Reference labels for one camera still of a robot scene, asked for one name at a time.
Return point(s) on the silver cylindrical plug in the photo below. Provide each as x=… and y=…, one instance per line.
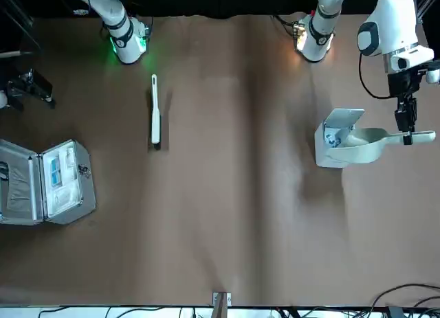
x=432, y=75

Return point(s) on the open aluminium case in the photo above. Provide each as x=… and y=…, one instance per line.
x=20, y=180

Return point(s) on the white brush black bristles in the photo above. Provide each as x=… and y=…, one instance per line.
x=155, y=125

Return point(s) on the aluminium camera post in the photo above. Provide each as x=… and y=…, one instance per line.
x=221, y=299

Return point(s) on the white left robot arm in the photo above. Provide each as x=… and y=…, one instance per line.
x=395, y=19

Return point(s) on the white trash can open lid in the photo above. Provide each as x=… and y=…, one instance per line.
x=321, y=156

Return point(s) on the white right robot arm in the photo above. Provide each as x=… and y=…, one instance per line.
x=127, y=40

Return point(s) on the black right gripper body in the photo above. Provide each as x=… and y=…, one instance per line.
x=15, y=94

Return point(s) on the blue white medicine packet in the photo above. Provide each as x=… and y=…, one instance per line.
x=56, y=173

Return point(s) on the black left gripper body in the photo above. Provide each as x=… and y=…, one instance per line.
x=402, y=84

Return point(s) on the pale green plastic dustpan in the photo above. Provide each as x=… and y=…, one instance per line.
x=357, y=149

